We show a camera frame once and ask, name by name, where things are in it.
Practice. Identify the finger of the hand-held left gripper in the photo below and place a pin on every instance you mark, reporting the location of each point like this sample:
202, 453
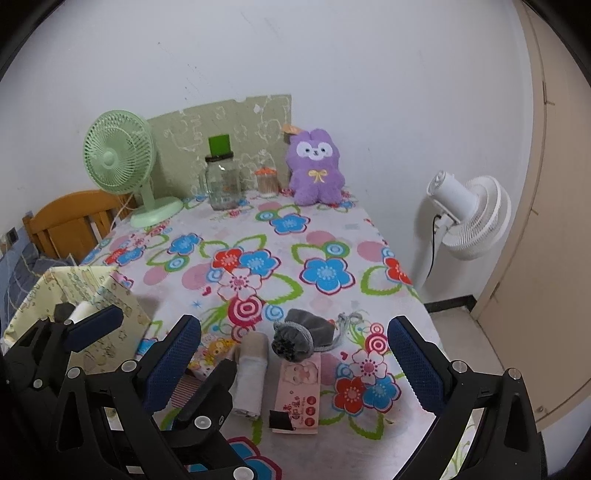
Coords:
207, 406
99, 323

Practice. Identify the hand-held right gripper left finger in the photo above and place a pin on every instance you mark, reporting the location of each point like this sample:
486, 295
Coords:
173, 364

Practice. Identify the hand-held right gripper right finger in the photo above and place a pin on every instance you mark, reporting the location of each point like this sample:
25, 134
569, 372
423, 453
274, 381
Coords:
415, 364

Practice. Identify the yellow-green fabric storage box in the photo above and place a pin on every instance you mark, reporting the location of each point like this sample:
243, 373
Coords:
115, 304

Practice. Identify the cartoon print packet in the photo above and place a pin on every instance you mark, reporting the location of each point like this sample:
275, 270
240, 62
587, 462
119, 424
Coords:
212, 353

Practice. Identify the white cloth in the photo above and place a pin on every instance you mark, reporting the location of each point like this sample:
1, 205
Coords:
249, 383

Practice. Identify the pink tissue packet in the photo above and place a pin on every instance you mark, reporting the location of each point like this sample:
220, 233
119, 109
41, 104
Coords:
300, 397

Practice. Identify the grey plaid pillow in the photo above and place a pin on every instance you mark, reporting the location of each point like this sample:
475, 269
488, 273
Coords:
23, 277

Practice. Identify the white standing fan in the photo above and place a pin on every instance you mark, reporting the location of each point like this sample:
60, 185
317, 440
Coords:
480, 217

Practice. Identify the floral tablecloth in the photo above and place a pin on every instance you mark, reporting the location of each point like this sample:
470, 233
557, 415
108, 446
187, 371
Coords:
323, 230

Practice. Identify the green desk fan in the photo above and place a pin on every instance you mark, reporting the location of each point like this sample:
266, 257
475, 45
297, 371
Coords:
113, 157

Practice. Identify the glass jar with green lid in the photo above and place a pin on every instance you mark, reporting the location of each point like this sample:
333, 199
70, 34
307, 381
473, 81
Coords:
224, 184

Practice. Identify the beige door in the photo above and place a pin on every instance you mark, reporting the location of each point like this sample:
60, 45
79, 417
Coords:
563, 230

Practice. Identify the small orange-lid toothpick jar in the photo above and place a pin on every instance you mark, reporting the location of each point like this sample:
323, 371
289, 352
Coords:
268, 184

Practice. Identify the purple plush bunny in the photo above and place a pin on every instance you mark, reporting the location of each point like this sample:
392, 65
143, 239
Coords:
316, 184

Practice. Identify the green patterned board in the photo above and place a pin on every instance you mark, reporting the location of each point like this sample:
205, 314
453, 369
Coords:
184, 134

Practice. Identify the wall socket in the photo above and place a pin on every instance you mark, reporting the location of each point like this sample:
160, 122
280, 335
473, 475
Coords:
12, 236

